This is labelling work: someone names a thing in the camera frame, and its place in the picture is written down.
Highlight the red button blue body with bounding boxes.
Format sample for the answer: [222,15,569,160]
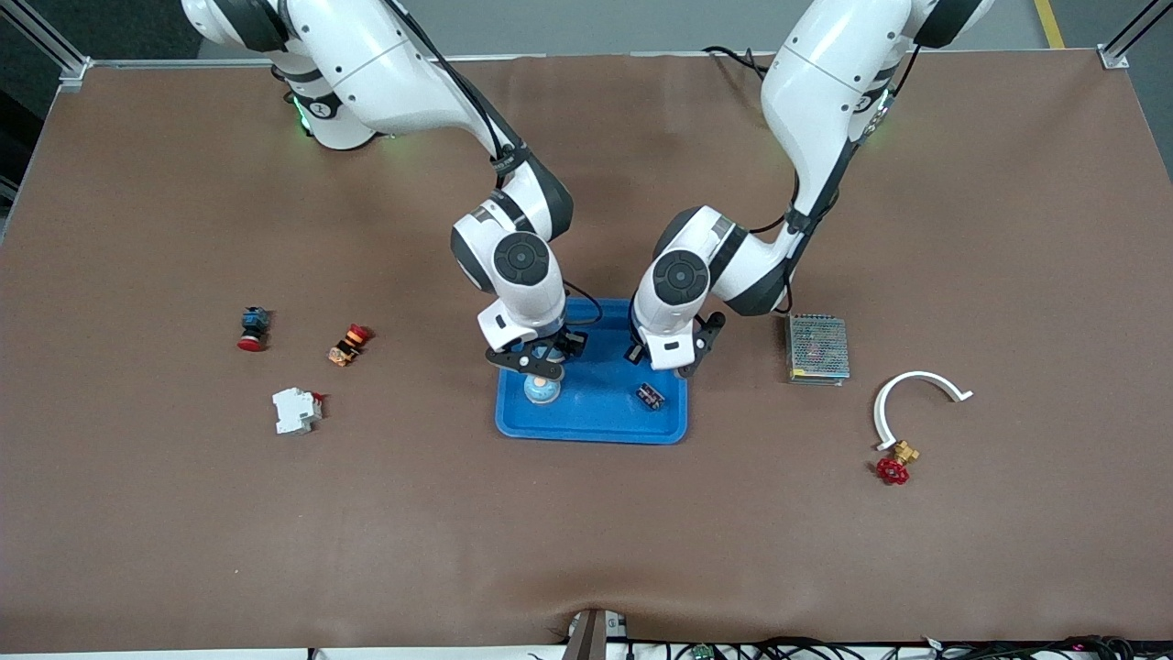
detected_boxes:
[236,306,272,353]

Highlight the aluminium frame profile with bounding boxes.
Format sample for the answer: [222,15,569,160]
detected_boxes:
[0,0,93,93]
[1100,0,1173,70]

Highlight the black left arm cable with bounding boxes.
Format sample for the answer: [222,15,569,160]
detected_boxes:
[747,41,922,317]

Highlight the red orange button switch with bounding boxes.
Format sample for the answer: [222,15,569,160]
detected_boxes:
[327,324,374,369]

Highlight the grey metal bracket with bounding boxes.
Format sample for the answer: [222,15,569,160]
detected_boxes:
[561,608,630,660]

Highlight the brass valve red handle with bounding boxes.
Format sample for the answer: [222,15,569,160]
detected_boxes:
[874,440,921,487]

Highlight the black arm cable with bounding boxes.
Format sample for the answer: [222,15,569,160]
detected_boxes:
[385,0,603,328]
[747,41,922,317]

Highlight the white half-ring pipe clamp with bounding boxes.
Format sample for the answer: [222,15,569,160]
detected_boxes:
[872,370,974,452]

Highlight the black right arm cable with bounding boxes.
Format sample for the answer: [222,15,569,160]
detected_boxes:
[385,0,603,328]

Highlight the white circuit breaker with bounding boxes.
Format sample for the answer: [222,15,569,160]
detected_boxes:
[272,387,325,435]

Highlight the metal mesh power supply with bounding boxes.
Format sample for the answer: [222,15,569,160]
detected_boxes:
[784,313,851,387]

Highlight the tangled black cables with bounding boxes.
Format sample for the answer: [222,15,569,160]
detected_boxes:
[623,635,1173,660]

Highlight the black base cable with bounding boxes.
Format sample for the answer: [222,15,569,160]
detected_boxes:
[704,46,771,79]

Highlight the brown table cover mat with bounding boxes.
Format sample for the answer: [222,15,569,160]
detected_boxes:
[0,50,1173,654]

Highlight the blue plastic tray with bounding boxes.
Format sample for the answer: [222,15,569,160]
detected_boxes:
[495,298,689,446]

